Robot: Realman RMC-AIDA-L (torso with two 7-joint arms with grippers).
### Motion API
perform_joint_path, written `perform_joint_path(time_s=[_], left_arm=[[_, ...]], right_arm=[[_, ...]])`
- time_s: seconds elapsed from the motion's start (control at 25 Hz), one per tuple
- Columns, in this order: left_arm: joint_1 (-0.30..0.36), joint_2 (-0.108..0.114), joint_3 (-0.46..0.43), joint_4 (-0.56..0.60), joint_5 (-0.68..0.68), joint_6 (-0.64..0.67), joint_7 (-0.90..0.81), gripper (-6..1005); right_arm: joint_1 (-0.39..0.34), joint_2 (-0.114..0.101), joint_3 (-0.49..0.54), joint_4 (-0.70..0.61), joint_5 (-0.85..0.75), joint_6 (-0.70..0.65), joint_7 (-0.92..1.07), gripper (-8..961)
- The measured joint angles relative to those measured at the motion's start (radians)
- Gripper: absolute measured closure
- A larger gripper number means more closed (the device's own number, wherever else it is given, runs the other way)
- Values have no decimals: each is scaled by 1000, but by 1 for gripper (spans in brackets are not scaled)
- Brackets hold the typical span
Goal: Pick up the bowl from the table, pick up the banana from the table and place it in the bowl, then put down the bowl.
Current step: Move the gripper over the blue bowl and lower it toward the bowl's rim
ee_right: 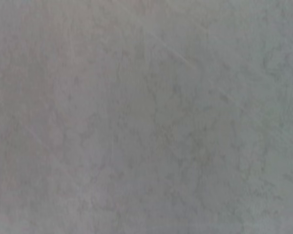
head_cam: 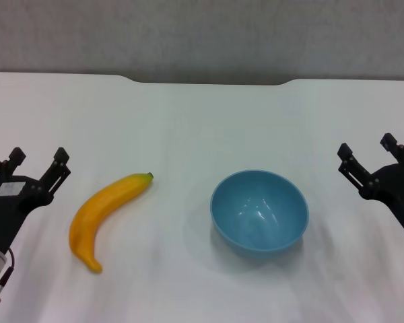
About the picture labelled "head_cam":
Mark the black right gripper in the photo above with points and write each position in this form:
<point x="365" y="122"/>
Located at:
<point x="399" y="188"/>

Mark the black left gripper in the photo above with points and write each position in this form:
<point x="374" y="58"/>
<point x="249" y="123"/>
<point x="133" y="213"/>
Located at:
<point x="10" y="208"/>

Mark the yellow banana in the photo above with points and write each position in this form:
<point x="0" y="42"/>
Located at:
<point x="87" y="215"/>

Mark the blue bowl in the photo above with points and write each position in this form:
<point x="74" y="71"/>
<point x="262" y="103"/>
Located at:
<point x="259" y="215"/>

